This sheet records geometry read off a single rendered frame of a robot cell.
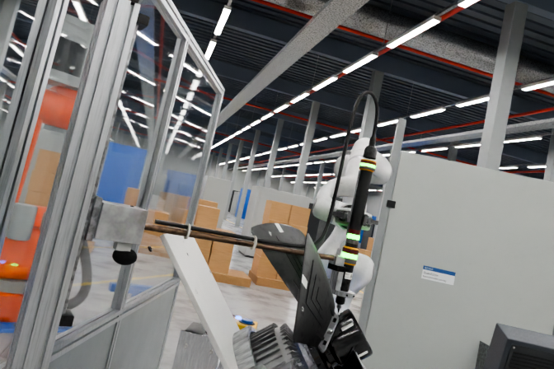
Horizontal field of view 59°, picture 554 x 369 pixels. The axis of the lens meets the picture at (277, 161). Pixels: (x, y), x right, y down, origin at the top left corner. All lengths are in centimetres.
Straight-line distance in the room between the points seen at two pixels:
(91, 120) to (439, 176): 258
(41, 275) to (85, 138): 26
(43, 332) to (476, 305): 274
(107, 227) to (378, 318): 243
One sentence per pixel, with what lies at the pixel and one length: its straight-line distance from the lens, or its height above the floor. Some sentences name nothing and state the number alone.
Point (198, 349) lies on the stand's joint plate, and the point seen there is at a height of 112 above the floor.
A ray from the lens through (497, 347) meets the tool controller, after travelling 185.
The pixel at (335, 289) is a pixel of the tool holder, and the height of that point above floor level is 130.
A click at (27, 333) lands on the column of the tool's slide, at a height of 115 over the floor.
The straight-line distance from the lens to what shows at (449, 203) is 326.
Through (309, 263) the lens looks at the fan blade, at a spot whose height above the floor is 138.
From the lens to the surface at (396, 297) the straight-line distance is 322.
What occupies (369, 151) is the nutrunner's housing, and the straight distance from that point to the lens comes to 134.
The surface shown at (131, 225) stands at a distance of 101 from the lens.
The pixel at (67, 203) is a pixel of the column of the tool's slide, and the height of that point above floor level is 140.
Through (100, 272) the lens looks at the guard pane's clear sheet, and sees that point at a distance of 164.
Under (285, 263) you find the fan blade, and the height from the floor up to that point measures 134.
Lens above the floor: 147
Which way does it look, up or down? 5 degrees up
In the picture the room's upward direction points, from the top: 12 degrees clockwise
